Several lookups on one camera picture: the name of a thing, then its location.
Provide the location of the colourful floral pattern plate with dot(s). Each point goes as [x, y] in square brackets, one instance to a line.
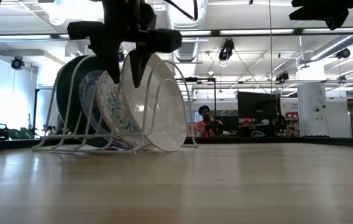
[114, 109]

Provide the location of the white pillar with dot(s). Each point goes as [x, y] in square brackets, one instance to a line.
[311, 109]

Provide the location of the person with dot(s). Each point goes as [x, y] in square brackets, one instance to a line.
[207, 127]

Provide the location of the silver ventilation duct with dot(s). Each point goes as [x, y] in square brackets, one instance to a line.
[189, 51]

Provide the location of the black gantry frame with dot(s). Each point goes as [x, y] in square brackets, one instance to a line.
[207, 79]
[35, 109]

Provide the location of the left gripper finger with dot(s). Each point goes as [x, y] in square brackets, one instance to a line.
[138, 65]
[111, 59]

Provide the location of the black ceiling light rail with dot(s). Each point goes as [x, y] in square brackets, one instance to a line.
[215, 32]

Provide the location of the black ceiling camera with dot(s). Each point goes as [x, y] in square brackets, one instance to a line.
[282, 76]
[343, 53]
[226, 51]
[17, 63]

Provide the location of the green plate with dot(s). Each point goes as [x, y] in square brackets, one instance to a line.
[74, 93]

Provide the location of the blue white grid plate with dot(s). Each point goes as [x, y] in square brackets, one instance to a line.
[88, 93]

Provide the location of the black computer monitor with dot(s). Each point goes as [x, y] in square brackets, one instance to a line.
[257, 105]

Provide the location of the plain white deep plate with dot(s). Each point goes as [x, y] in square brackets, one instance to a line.
[164, 124]

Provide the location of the black aluminium table frame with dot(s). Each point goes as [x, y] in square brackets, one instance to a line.
[8, 144]

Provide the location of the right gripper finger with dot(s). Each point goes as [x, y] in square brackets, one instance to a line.
[335, 25]
[319, 14]

